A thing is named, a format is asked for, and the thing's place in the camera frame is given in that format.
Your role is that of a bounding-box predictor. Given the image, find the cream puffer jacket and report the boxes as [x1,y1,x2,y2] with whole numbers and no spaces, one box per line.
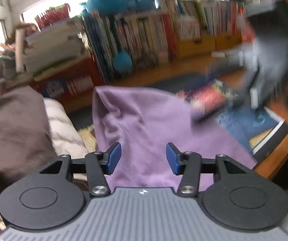
[44,98,89,189]

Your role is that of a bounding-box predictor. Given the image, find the stack of flat books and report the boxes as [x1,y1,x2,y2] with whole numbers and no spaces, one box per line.
[21,20,92,77]

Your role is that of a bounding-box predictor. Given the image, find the red plastic crate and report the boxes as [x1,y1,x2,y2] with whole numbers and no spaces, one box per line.
[32,55,103,101]

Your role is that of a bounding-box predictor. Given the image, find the books on wooden organiser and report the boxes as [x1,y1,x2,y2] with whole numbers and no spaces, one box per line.
[176,0,245,41]

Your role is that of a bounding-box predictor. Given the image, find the blue pom-pom ball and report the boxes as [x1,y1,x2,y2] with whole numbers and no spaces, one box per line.
[112,50,133,74]

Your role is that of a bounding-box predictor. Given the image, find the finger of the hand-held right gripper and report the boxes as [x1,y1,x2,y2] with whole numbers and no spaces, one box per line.
[205,55,246,79]
[191,90,250,125]

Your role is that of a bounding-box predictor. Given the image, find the white window frame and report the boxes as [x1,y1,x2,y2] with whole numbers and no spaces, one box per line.
[0,0,102,31]

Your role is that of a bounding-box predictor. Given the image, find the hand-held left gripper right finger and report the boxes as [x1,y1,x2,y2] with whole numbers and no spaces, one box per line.
[166,142,249,197]

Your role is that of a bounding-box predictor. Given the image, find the purple fleece garment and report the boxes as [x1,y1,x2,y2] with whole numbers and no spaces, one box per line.
[92,85,258,192]

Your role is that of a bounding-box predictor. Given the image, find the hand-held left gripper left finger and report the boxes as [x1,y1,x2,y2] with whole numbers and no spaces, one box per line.
[39,142,122,198]

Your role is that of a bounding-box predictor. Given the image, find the red plastic basket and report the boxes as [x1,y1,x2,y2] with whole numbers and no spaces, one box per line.
[35,4,70,28]

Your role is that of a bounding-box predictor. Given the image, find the rolled paper tube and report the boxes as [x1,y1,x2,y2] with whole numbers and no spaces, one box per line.
[15,28,26,72]

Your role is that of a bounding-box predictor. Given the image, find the brown cloth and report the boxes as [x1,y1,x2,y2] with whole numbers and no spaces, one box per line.
[0,85,57,176]

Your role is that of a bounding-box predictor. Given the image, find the brown-haired doll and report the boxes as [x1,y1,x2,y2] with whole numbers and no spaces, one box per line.
[0,22,40,79]

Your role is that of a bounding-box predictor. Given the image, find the row of upright books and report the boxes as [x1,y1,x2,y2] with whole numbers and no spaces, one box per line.
[82,11,177,84]

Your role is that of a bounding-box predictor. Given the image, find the printed desk mat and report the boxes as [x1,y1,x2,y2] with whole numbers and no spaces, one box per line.
[76,71,288,156]

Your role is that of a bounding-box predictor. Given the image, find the wooden drawer organiser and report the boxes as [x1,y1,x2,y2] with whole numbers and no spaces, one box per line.
[175,31,245,59]

